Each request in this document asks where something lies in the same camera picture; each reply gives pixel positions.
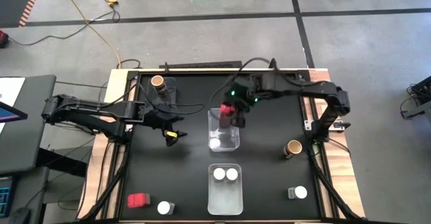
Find gold-lid spice jar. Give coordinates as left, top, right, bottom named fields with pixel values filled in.
left=150, top=75, right=169, bottom=98
left=283, top=139, right=303, bottom=160

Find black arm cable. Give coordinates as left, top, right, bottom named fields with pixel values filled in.
left=136, top=81, right=206, bottom=117
left=207, top=57, right=280, bottom=112

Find black equipment with cables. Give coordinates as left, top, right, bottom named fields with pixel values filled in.
left=399, top=75, right=431, bottom=120

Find white cylinders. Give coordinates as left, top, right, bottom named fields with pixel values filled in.
left=225, top=167, right=239, bottom=181

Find long black bar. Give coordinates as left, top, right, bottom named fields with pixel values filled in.
left=159, top=61, right=243, bottom=70

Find black floor cable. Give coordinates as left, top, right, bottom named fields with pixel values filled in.
left=8, top=7, right=121, bottom=46

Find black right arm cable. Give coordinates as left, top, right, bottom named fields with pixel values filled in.
left=207, top=57, right=280, bottom=112

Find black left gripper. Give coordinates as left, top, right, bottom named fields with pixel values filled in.
left=147, top=111, right=189, bottom=147

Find monitor with blue screen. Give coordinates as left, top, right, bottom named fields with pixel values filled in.
left=0, top=101, right=28, bottom=124

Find large clear plastic bin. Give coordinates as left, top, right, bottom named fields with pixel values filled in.
left=207, top=107, right=241, bottom=153

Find red spice tin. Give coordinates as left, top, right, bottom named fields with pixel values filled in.
left=219, top=103, right=236, bottom=130
left=127, top=192, right=152, bottom=209

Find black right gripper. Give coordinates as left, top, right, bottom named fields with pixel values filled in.
left=224, top=75, right=262, bottom=128

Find long yellow floor cable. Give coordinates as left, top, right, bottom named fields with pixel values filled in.
left=56, top=0, right=122, bottom=69

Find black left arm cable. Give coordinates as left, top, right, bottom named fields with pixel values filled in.
left=136, top=81, right=206, bottom=117

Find lower clear plastic bin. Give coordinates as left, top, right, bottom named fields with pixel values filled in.
left=207, top=163, right=244, bottom=216

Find grey desk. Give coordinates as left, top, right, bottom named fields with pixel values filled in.
left=0, top=75, right=57, bottom=175

